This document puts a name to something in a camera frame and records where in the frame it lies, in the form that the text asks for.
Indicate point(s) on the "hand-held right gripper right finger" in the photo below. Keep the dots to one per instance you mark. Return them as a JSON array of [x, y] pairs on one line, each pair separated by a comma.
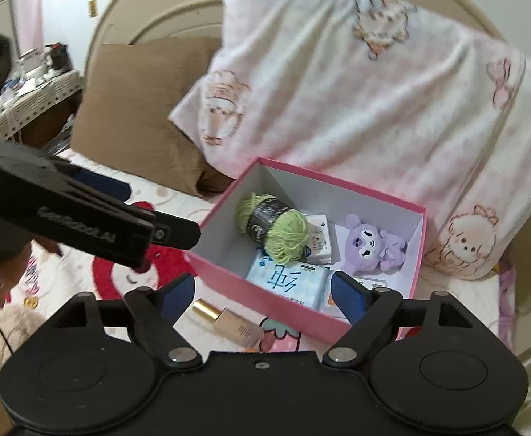
[[347, 297]]

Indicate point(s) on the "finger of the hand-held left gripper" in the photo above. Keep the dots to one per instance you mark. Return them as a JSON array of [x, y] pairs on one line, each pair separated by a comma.
[[106, 186], [177, 231]]

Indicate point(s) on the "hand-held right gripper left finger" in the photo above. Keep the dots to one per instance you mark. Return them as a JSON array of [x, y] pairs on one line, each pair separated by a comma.
[[181, 297]]

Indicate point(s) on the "clear dental floss box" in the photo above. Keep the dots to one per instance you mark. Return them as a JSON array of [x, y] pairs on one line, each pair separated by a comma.
[[366, 282]]

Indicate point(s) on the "beige foundation bottle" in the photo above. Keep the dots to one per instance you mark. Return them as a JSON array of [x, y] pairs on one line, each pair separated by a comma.
[[233, 327]]

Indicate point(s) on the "blue tissue pack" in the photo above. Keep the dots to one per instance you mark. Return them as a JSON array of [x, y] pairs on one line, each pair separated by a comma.
[[283, 281]]

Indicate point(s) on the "small white tissue pack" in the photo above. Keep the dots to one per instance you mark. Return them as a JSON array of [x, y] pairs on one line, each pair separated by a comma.
[[322, 236]]

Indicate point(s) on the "pink cardboard box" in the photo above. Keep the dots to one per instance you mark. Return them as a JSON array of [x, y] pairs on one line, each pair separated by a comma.
[[265, 299]]

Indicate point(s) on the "green yarn ball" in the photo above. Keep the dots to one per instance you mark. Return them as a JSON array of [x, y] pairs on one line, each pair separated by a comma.
[[288, 231]]

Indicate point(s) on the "person's left hand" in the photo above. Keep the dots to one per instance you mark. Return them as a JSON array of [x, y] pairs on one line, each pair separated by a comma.
[[13, 265]]

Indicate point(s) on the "purple plush toy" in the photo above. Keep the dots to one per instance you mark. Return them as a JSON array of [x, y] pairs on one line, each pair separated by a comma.
[[370, 245]]

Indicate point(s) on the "red bear printed bed sheet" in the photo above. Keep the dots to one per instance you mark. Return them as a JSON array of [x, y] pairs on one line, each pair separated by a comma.
[[111, 277]]

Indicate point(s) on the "brown pillow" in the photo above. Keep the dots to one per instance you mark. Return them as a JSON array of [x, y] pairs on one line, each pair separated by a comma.
[[147, 113]]

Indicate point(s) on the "nightstand with lace cloth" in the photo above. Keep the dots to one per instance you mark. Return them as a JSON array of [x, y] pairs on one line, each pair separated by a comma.
[[34, 95]]

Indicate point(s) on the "black white plush cat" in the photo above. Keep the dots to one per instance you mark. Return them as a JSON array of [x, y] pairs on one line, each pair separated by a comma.
[[58, 57]]

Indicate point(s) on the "beige headboard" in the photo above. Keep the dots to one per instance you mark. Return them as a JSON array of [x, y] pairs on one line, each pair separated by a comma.
[[156, 13]]

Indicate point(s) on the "white pink printed blanket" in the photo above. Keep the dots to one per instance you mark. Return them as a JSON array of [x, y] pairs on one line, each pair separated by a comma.
[[338, 100]]

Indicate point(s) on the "pink curtain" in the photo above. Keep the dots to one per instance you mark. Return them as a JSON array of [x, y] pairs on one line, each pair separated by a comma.
[[27, 4]]

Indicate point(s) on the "wall switch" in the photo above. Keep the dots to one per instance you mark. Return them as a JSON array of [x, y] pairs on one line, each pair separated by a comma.
[[93, 9]]

